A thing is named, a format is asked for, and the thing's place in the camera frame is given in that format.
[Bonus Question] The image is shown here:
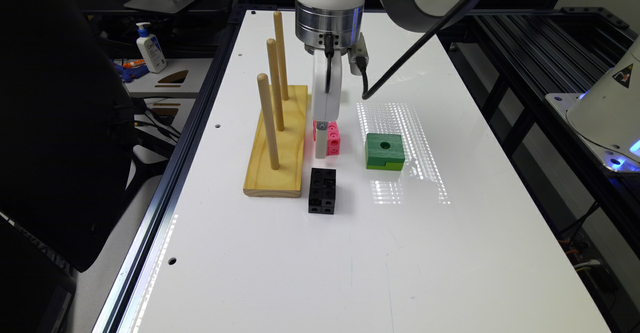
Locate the green wooden block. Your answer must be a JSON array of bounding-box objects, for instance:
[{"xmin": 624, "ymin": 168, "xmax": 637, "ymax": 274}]
[{"xmin": 365, "ymin": 133, "xmax": 405, "ymax": 171}]

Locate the rear wooden peg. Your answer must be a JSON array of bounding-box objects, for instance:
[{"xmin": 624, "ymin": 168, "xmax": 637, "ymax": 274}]
[{"xmin": 273, "ymin": 10, "xmax": 289, "ymax": 101}]

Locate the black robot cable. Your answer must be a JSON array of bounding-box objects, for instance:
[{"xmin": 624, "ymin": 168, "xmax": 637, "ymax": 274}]
[{"xmin": 360, "ymin": 0, "xmax": 496, "ymax": 101}]

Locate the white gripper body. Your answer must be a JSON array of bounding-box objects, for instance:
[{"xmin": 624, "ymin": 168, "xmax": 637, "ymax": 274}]
[{"xmin": 311, "ymin": 49, "xmax": 343, "ymax": 122}]

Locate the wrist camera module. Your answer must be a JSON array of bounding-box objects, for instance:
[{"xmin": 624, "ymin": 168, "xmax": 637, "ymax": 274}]
[{"xmin": 348, "ymin": 33, "xmax": 369, "ymax": 76}]

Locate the middle wooden peg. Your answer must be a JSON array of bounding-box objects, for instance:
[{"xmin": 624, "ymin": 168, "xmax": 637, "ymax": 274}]
[{"xmin": 266, "ymin": 38, "xmax": 284, "ymax": 131}]

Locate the white lotion pump bottle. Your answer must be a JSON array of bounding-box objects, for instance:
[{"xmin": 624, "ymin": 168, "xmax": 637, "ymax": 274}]
[{"xmin": 136, "ymin": 22, "xmax": 167, "ymax": 73}]

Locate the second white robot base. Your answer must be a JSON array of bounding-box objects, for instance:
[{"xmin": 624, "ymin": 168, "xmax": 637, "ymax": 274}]
[{"xmin": 545, "ymin": 42, "xmax": 639, "ymax": 174}]

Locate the front wooden peg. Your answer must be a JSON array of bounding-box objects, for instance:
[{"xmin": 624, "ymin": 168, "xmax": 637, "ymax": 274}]
[{"xmin": 257, "ymin": 73, "xmax": 280, "ymax": 170}]

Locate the wooden peg base board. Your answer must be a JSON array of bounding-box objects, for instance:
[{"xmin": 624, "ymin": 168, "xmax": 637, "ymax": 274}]
[{"xmin": 243, "ymin": 85, "xmax": 309, "ymax": 198}]

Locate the black cube cluster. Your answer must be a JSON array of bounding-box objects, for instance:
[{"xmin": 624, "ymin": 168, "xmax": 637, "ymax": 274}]
[{"xmin": 308, "ymin": 168, "xmax": 336, "ymax": 215}]

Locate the black office chair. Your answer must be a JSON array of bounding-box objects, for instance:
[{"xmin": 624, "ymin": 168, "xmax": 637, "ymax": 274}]
[{"xmin": 1, "ymin": 0, "xmax": 136, "ymax": 272}]

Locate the pink cube cluster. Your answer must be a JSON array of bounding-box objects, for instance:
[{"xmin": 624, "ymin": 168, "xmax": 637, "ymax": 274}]
[{"xmin": 313, "ymin": 121, "xmax": 341, "ymax": 158}]

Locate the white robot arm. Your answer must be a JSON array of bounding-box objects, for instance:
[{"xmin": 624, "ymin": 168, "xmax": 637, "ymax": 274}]
[{"xmin": 295, "ymin": 0, "xmax": 479, "ymax": 159}]

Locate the wooden peg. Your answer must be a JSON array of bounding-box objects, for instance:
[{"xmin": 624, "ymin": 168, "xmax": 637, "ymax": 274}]
[
  {"xmin": 266, "ymin": 38, "xmax": 284, "ymax": 131},
  {"xmin": 273, "ymin": 10, "xmax": 289, "ymax": 101},
  {"xmin": 257, "ymin": 73, "xmax": 280, "ymax": 170}
]

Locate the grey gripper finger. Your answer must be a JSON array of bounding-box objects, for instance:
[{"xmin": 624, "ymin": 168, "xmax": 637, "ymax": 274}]
[{"xmin": 315, "ymin": 121, "xmax": 328, "ymax": 159}]

